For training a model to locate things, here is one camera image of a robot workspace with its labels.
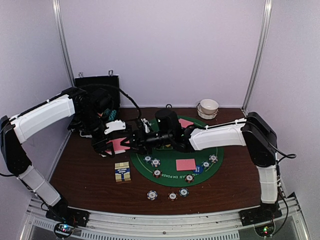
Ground hundred chips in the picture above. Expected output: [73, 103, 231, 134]
[184, 174, 195, 183]
[152, 169, 162, 178]

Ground black poker case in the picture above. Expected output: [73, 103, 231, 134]
[74, 75, 121, 109]

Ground left aluminium post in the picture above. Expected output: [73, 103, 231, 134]
[52, 0, 75, 86]

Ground red-backed card deck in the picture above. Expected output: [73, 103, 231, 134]
[107, 137, 130, 155]

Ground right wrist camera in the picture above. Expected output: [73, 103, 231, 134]
[155, 108, 182, 140]

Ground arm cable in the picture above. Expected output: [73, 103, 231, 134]
[264, 139, 297, 221]
[74, 84, 143, 123]

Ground round green poker mat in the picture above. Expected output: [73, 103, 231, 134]
[128, 116, 225, 188]

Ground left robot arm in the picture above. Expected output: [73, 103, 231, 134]
[0, 87, 115, 222]

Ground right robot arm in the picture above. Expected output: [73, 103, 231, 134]
[121, 108, 278, 221]

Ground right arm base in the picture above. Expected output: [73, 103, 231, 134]
[239, 206, 283, 227]

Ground blue green fifty chip stack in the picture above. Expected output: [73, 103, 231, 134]
[178, 188, 189, 198]

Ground blue peach ten chip stack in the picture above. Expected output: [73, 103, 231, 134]
[146, 190, 158, 201]

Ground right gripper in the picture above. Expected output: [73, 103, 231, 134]
[121, 126, 173, 155]

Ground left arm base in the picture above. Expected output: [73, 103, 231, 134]
[45, 207, 90, 227]

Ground ten chips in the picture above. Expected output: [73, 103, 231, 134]
[150, 158, 161, 168]
[208, 154, 218, 164]

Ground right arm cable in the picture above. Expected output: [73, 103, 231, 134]
[264, 139, 297, 221]

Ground right aluminium post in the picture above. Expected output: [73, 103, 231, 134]
[241, 0, 273, 115]

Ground gold blue card box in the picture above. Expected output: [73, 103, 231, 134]
[114, 161, 131, 183]

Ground brown hundred chip stack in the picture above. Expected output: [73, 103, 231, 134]
[167, 192, 178, 201]

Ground aluminium post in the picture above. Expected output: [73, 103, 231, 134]
[52, 0, 75, 86]
[241, 0, 273, 115]

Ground fifty chips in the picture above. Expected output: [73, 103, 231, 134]
[143, 155, 153, 164]
[201, 161, 211, 170]

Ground upper white bowl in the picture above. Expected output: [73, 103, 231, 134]
[199, 99, 219, 115]

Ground blue small blind button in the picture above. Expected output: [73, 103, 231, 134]
[193, 165, 204, 175]

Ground dealt red card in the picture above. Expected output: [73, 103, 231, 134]
[175, 158, 196, 172]
[178, 118, 194, 128]

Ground teal chips in case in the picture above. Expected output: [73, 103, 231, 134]
[104, 108, 118, 121]

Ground white bowl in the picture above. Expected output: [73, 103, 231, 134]
[199, 99, 219, 115]
[196, 104, 219, 120]

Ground lower white bowl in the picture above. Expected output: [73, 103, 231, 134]
[196, 104, 219, 120]

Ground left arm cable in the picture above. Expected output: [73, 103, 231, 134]
[74, 84, 143, 123]

